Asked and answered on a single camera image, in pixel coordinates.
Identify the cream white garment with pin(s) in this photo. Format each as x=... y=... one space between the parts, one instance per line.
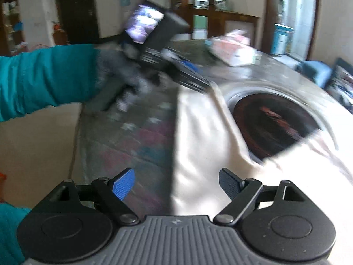
x=215 y=157

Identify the dark wooden door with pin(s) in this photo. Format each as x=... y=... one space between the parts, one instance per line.
x=77 y=11

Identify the wooden glass cabinet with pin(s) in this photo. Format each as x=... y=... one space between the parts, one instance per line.
x=215 y=2

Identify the person's left forearm teal sleeve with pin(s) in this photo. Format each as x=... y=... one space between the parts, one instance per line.
x=47 y=80

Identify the wooden shelf with items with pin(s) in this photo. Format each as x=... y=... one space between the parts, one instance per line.
x=10 y=24

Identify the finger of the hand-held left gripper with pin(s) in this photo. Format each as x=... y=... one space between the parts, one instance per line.
x=190 y=77

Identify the white and pink package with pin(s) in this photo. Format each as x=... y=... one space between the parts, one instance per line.
x=234 y=48

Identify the round table with patterned cover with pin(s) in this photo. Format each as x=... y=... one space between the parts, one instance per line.
x=132 y=132

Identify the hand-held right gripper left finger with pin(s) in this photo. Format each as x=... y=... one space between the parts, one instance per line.
x=125 y=183

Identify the dark round table inset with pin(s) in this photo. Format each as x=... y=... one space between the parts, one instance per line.
x=273 y=127

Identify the person's right forearm teal sleeve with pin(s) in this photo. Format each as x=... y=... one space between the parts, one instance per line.
x=11 y=232

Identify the person's left hand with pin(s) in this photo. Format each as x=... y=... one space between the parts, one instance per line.
x=118 y=66

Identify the blue stool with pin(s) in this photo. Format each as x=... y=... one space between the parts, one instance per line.
x=314 y=71

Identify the blue and white box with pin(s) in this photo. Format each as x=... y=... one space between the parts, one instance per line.
x=282 y=39

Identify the green and white box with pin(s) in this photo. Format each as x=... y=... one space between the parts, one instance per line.
x=200 y=27

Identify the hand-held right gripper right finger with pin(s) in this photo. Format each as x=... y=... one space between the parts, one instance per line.
x=227 y=184

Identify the dark patterned cushion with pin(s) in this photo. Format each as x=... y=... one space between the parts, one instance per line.
x=342 y=84

